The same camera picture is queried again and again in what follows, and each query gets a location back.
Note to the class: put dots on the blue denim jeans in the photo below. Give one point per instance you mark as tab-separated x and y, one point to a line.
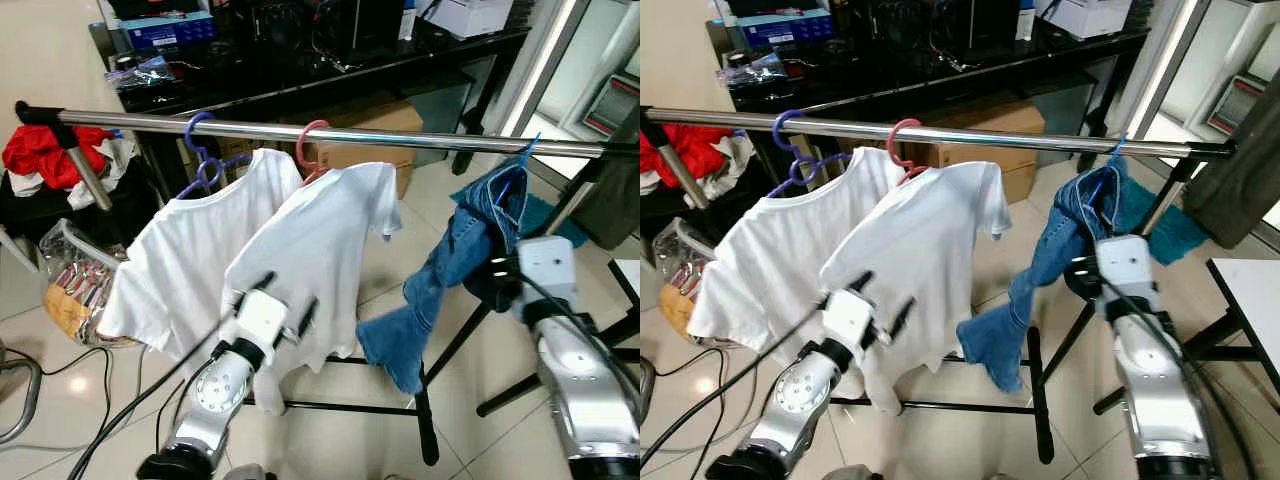
450	260
1040	260

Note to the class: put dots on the blue plastic hanger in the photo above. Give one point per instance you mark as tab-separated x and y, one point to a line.
522	155
1100	190

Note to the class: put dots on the pink plastic hanger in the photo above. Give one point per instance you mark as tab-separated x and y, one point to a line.
891	145
299	145

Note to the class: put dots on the purple plastic hanger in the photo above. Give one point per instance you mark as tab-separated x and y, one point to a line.
775	128
187	130

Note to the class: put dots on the plain white t-shirt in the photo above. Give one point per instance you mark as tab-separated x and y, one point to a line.
190	250
320	240
930	240
770	260

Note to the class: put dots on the brown cardboard box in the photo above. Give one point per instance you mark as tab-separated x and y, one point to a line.
350	155
1022	178

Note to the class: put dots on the dark grey curtain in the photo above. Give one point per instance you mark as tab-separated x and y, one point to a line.
1235	180
615	200

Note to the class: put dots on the clear plastic bag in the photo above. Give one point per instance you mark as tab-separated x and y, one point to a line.
80	280
685	290

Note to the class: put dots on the crumpled red cloth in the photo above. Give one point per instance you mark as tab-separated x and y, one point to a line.
680	150
45	155

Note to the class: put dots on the blue device box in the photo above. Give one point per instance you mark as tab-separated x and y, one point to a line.
790	28
170	32

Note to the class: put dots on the white box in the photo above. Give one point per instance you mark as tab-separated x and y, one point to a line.
470	15
1090	15

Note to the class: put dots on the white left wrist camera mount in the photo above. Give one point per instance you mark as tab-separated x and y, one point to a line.
262	315
850	315

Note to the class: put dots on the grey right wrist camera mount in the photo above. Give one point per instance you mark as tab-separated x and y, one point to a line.
545	270
1125	265

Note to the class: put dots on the black clothes rack frame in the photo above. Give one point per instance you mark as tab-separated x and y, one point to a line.
428	430
1040	420

